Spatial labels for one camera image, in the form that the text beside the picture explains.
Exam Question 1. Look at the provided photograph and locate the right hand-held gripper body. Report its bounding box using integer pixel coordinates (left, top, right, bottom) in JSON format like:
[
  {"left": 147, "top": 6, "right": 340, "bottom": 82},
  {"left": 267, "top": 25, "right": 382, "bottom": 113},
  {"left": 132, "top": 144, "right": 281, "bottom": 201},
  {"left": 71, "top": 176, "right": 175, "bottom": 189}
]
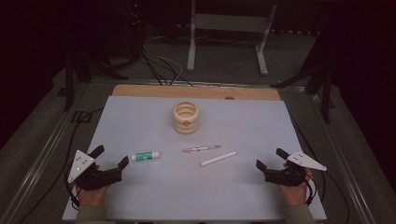
[{"left": 263, "top": 151, "right": 328, "bottom": 187}]

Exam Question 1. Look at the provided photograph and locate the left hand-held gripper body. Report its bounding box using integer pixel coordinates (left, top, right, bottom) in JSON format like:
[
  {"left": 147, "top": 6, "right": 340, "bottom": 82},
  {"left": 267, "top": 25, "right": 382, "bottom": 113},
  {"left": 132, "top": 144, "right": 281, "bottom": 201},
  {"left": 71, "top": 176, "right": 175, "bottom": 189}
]
[{"left": 67, "top": 149, "right": 123, "bottom": 191}]

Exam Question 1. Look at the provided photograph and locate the green glue stick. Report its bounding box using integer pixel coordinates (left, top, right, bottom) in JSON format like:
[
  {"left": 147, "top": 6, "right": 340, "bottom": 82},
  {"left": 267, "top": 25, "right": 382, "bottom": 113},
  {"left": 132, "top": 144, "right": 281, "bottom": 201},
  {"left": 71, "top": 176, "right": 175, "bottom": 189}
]
[{"left": 130, "top": 150, "right": 161, "bottom": 162}]

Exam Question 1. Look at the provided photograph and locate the white pen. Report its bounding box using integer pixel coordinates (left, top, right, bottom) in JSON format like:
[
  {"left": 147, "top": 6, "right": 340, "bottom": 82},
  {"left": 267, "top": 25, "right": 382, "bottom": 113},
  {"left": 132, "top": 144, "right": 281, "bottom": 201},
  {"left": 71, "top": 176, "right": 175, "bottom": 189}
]
[{"left": 199, "top": 150, "right": 238, "bottom": 167}]

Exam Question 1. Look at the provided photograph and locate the clear pen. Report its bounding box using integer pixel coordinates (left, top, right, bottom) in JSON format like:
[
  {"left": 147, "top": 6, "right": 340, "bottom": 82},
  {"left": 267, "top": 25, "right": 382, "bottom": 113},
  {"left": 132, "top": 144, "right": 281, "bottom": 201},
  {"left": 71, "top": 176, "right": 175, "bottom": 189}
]
[{"left": 181, "top": 144, "right": 222, "bottom": 154}]

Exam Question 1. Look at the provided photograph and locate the cream ribbed pen holder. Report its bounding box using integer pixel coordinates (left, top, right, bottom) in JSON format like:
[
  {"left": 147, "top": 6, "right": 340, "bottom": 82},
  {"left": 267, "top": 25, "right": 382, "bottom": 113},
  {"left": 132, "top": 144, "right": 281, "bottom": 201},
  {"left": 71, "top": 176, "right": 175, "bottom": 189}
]
[{"left": 172, "top": 101, "right": 201, "bottom": 135}]

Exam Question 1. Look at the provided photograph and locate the person's right hand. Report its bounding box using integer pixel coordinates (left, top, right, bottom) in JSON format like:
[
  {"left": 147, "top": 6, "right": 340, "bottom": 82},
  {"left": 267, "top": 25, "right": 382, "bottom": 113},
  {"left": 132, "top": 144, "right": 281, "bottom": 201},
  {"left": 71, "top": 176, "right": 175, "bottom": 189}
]
[{"left": 277, "top": 169, "right": 313, "bottom": 208}]

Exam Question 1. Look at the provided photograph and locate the person's left hand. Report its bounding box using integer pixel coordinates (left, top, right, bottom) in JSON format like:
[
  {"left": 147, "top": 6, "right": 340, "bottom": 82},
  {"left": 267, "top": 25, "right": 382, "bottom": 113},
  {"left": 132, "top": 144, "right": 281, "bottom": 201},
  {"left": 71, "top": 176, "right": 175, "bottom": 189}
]
[{"left": 75, "top": 186, "right": 110, "bottom": 208}]

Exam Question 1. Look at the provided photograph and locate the white board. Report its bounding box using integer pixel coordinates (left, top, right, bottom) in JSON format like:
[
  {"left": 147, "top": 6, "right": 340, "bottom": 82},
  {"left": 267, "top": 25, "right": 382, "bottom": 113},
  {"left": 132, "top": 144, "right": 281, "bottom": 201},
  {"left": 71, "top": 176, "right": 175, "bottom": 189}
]
[{"left": 62, "top": 95, "right": 327, "bottom": 222}]

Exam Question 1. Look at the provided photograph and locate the black tripod stand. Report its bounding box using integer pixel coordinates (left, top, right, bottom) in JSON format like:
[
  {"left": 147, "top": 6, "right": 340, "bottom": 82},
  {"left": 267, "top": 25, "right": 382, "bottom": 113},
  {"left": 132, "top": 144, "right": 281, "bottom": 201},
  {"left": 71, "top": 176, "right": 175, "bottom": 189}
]
[
  {"left": 64, "top": 55, "right": 130, "bottom": 112},
  {"left": 270, "top": 31, "right": 335, "bottom": 124}
]

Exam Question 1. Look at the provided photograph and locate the dark equipment with red light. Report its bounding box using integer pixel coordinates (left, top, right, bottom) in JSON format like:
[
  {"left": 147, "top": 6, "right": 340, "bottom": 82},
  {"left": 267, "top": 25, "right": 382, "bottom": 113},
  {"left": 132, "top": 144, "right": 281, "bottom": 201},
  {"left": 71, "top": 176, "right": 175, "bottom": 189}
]
[{"left": 124, "top": 0, "right": 148, "bottom": 63}]

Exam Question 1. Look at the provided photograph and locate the white metal stand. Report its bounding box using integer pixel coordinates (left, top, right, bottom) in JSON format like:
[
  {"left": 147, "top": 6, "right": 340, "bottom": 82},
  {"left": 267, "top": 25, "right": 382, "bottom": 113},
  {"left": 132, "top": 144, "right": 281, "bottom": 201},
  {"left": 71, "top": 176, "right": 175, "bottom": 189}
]
[{"left": 186, "top": 0, "right": 278, "bottom": 77}]

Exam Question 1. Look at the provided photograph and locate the black floor cable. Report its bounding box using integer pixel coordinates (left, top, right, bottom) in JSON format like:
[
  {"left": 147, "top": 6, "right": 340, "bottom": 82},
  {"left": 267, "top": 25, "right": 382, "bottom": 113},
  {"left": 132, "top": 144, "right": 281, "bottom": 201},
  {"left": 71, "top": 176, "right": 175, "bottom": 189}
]
[
  {"left": 18, "top": 107, "right": 106, "bottom": 224},
  {"left": 289, "top": 115, "right": 350, "bottom": 224}
]

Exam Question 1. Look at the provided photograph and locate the right hand-held gripper cable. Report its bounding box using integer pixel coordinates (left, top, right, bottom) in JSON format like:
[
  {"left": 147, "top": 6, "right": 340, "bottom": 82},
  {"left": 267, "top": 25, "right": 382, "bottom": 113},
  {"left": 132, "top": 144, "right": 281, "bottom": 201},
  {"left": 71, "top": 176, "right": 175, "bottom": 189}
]
[{"left": 303, "top": 174, "right": 318, "bottom": 206}]

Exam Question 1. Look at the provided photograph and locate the hand-held gripper cable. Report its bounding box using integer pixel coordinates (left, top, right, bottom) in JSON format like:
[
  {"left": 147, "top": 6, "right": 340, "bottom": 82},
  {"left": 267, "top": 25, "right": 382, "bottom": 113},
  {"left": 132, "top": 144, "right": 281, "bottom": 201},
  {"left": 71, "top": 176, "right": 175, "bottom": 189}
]
[
  {"left": 64, "top": 169, "right": 81, "bottom": 209},
  {"left": 303, "top": 174, "right": 318, "bottom": 206}
]

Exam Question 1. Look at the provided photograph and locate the left hand-held gripper cable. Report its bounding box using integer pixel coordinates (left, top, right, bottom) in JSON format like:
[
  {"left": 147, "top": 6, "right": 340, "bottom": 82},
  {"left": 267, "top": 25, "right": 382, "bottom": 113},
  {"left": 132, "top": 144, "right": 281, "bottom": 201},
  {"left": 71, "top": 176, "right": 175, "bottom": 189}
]
[{"left": 64, "top": 169, "right": 81, "bottom": 209}]

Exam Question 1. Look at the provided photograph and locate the metal floor rail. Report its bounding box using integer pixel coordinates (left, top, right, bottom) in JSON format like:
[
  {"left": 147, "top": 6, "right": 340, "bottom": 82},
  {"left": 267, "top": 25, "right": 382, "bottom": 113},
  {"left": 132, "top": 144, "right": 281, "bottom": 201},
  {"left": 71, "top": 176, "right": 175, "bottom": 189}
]
[
  {"left": 0, "top": 102, "right": 85, "bottom": 224},
  {"left": 311, "top": 92, "right": 377, "bottom": 224}
]

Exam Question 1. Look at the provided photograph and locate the bundle of black floor cables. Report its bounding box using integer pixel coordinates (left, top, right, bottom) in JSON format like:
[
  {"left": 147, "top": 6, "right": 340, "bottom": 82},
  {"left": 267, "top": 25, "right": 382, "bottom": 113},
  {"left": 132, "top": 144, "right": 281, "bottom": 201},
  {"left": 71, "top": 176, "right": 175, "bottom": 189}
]
[{"left": 139, "top": 50, "right": 194, "bottom": 88}]

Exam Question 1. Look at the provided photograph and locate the white floor cable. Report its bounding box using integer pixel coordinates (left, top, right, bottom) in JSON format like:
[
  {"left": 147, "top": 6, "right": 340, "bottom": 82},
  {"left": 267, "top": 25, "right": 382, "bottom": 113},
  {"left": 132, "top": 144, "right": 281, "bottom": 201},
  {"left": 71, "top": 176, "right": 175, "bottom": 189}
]
[{"left": 142, "top": 35, "right": 184, "bottom": 86}]

